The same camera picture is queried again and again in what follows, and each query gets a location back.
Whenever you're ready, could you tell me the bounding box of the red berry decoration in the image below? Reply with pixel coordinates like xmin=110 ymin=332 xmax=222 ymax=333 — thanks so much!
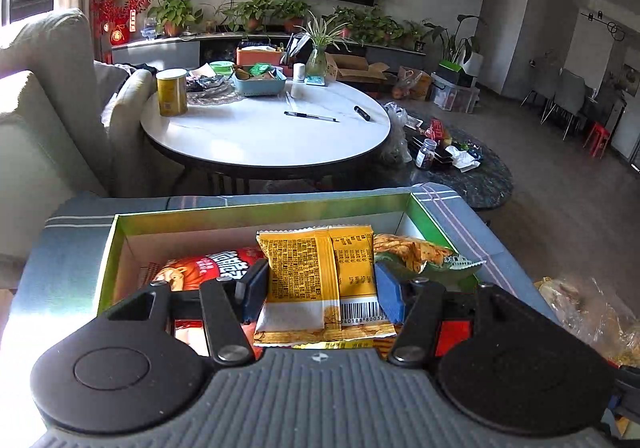
xmin=90 ymin=0 xmax=156 ymax=46

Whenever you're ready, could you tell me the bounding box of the pale green snack packet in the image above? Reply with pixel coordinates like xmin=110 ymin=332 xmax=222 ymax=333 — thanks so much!
xmin=372 ymin=234 xmax=485 ymax=288

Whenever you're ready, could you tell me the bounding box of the glass dish on doily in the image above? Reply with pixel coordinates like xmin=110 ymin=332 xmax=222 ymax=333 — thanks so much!
xmin=187 ymin=73 xmax=246 ymax=105

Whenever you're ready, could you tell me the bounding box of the red lion snack packet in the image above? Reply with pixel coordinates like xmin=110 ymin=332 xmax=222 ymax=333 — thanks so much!
xmin=150 ymin=247 xmax=268 ymax=296

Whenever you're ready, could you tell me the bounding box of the large leaf plant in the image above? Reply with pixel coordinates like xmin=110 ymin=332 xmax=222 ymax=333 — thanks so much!
xmin=422 ymin=14 xmax=486 ymax=74

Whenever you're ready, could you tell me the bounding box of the yellow snack packet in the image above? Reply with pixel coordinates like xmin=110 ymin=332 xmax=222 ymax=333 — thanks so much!
xmin=252 ymin=225 xmax=398 ymax=349

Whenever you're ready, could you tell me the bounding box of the grey dining chair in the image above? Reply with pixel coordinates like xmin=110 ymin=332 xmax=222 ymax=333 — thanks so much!
xmin=542 ymin=68 xmax=587 ymax=139

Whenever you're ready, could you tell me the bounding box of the potted green plant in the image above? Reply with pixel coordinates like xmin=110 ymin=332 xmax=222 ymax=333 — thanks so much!
xmin=332 ymin=6 xmax=381 ymax=42
xmin=220 ymin=0 xmax=273 ymax=32
xmin=272 ymin=0 xmax=311 ymax=32
xmin=150 ymin=0 xmax=203 ymax=36

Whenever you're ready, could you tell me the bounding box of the green cardboard box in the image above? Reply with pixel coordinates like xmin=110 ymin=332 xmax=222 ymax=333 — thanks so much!
xmin=96 ymin=192 xmax=488 ymax=324

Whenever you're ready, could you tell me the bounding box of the open cardboard box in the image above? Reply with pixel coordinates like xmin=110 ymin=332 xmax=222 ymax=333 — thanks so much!
xmin=325 ymin=53 xmax=390 ymax=83

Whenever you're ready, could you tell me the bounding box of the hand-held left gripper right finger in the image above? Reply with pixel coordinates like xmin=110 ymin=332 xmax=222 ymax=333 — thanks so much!
xmin=374 ymin=262 xmax=556 ymax=369

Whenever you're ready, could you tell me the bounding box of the teal basket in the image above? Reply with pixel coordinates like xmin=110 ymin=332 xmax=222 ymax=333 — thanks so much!
xmin=232 ymin=66 xmax=288 ymax=96

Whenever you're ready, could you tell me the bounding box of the round white table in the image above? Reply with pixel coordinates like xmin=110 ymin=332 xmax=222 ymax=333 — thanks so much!
xmin=140 ymin=78 xmax=392 ymax=194

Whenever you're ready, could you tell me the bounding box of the yellow can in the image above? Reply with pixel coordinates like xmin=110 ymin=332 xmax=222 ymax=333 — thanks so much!
xmin=156 ymin=69 xmax=189 ymax=117

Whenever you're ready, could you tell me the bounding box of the red stool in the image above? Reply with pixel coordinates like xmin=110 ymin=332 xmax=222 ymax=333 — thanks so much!
xmin=584 ymin=122 xmax=612 ymax=159

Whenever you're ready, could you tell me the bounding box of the black pen holder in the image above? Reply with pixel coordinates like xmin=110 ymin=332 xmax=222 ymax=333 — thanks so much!
xmin=280 ymin=33 xmax=311 ymax=66

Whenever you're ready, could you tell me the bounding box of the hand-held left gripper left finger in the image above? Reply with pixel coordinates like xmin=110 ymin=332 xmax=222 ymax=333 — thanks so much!
xmin=102 ymin=258 xmax=271 ymax=365

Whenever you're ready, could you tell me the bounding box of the spider plant in glass vase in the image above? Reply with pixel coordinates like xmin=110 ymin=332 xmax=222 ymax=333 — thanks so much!
xmin=292 ymin=11 xmax=356 ymax=78

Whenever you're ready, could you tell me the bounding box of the black pen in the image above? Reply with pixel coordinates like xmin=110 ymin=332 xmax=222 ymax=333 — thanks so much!
xmin=284 ymin=111 xmax=340 ymax=123

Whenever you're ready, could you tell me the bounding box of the glass jar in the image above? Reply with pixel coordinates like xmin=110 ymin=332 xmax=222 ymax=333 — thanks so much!
xmin=416 ymin=138 xmax=437 ymax=170

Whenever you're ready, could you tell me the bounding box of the clear plastic bag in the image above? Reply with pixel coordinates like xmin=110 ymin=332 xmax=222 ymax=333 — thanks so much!
xmin=382 ymin=101 xmax=413 ymax=164

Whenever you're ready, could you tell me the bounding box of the orange plastic bag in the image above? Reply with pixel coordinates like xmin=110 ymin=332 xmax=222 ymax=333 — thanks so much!
xmin=392 ymin=67 xmax=432 ymax=102

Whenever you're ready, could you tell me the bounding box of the dark cloth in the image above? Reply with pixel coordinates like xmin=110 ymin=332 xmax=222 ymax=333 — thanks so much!
xmin=112 ymin=61 xmax=151 ymax=79

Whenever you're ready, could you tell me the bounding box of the red packet with yellow edge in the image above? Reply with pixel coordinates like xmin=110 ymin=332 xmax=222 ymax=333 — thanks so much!
xmin=432 ymin=318 xmax=475 ymax=360

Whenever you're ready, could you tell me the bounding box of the beige sofa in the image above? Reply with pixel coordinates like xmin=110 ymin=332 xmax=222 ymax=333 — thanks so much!
xmin=0 ymin=8 xmax=156 ymax=289

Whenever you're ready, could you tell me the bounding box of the red cookie snack packet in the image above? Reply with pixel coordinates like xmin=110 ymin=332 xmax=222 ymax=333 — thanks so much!
xmin=172 ymin=318 xmax=265 ymax=360

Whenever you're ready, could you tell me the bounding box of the orange box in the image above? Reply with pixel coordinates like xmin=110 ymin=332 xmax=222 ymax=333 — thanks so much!
xmin=236 ymin=47 xmax=286 ymax=69

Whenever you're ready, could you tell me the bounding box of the plastic bag of snacks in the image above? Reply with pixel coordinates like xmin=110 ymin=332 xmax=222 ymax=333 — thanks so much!
xmin=532 ymin=275 xmax=640 ymax=369

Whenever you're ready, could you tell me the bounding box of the white crumpled tissue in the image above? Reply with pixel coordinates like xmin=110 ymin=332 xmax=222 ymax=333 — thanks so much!
xmin=444 ymin=145 xmax=481 ymax=173

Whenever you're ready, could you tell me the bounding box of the dark marble low table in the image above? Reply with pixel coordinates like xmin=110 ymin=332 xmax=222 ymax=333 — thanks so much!
xmin=380 ymin=101 xmax=515 ymax=209

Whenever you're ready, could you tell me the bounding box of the clear storage bin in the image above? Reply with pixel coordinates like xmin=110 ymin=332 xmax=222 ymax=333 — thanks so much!
xmin=431 ymin=72 xmax=481 ymax=113

